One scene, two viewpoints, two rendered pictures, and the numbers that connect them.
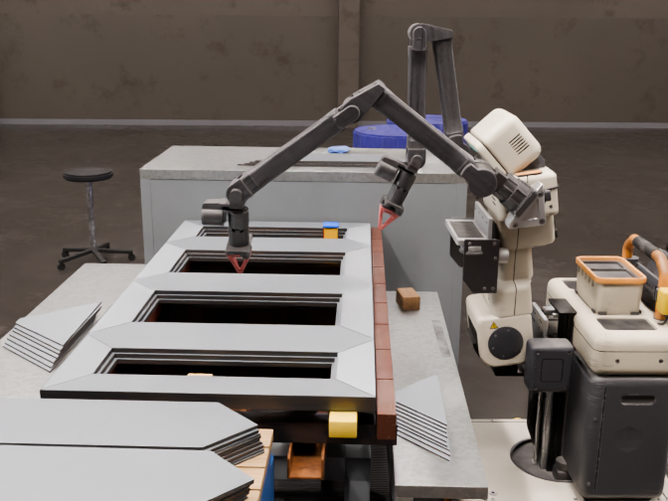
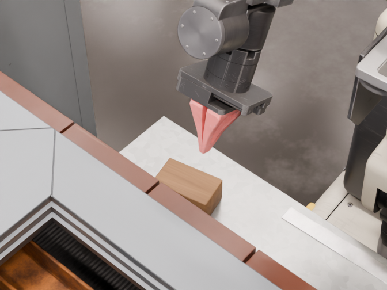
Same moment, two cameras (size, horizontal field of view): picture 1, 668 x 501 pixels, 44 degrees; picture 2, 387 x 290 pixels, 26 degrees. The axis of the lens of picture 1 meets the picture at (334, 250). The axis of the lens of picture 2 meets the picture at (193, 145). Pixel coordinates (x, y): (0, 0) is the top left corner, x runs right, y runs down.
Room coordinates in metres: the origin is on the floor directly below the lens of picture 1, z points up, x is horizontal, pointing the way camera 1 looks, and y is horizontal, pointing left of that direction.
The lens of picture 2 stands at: (2.18, 0.40, 1.78)
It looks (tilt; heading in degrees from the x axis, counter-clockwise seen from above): 49 degrees down; 309
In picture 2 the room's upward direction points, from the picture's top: straight up
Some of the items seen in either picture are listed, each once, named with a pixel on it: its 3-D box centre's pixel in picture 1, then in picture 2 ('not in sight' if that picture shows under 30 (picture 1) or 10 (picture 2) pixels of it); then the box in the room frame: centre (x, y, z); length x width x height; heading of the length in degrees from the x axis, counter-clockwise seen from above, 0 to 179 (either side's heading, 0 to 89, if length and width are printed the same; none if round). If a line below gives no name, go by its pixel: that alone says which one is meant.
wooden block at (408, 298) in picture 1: (408, 298); (187, 190); (2.73, -0.26, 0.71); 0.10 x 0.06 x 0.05; 10
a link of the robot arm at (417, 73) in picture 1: (417, 98); not in sight; (2.61, -0.25, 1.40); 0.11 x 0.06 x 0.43; 1
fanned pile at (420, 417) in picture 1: (418, 413); not in sight; (1.88, -0.21, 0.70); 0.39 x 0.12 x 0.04; 178
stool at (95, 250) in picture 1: (92, 216); not in sight; (5.48, 1.63, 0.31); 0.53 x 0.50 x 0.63; 84
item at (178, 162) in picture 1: (307, 163); not in sight; (3.56, 0.12, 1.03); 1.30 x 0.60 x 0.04; 88
